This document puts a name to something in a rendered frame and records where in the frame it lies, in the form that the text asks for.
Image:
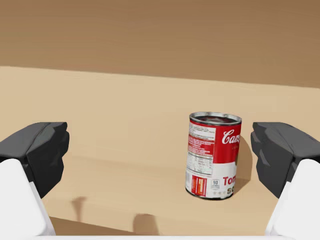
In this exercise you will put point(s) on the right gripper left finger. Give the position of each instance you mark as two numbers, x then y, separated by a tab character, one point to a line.
30	160

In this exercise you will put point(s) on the red and white can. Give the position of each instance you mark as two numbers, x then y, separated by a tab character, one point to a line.
212	157

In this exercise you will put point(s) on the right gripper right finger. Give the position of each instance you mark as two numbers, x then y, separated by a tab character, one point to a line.
290	160

